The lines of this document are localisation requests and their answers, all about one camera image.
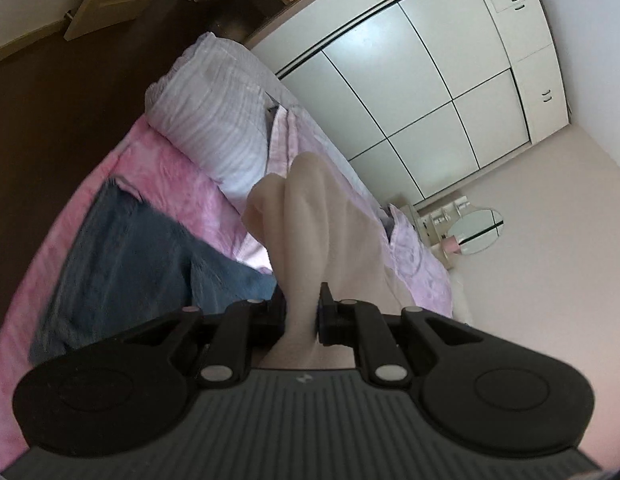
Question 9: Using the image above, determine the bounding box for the cream garment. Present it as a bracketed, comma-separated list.
[243, 153, 414, 370]

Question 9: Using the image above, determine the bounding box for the pink cup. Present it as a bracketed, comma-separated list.
[441, 236, 462, 255]

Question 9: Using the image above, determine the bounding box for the white dressing table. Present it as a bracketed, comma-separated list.
[383, 195, 478, 270]

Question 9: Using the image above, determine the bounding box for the blue jeans garment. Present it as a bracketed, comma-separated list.
[29, 180, 276, 365]

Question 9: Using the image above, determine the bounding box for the round mirror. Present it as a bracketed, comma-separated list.
[447, 208, 504, 256]

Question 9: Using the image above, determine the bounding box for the pink rose blanket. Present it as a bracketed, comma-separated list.
[0, 118, 272, 471]

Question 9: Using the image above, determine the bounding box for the pink pillow near door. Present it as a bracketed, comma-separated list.
[267, 105, 383, 218]

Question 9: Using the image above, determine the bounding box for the white striped pillow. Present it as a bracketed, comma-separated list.
[145, 32, 297, 212]

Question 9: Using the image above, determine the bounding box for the white wardrobe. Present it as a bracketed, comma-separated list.
[249, 0, 568, 205]

